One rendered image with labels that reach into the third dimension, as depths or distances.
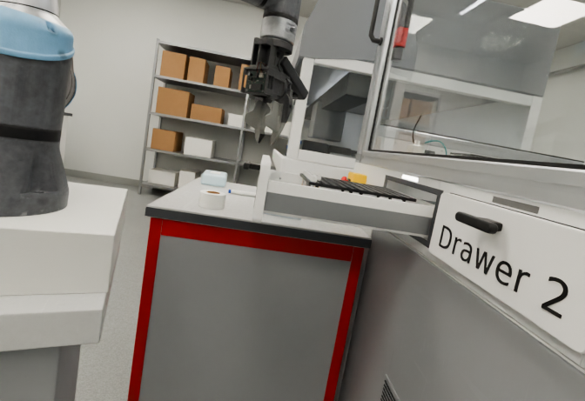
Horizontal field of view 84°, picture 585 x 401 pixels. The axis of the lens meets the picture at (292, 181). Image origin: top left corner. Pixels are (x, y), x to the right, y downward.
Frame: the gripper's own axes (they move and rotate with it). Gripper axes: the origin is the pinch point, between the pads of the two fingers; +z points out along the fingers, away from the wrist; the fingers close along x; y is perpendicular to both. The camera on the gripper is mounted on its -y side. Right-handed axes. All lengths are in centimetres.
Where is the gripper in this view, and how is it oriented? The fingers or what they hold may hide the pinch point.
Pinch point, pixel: (267, 138)
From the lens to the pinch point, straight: 74.1
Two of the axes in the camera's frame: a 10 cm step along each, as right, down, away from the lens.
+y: -5.8, -0.1, -8.1
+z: -1.7, 9.8, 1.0
